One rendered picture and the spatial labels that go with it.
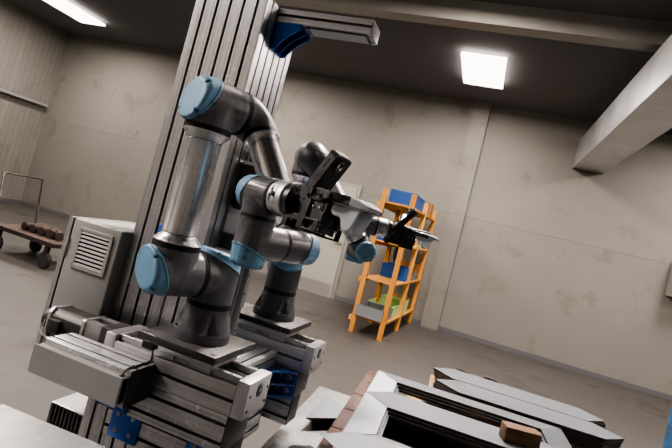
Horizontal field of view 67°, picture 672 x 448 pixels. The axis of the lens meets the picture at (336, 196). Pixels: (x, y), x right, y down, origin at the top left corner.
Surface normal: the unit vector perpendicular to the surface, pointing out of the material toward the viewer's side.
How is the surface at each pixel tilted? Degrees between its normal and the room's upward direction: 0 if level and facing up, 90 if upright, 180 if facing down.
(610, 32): 90
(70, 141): 90
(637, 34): 90
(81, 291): 90
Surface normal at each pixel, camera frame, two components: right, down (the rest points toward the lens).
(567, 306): -0.27, -0.11
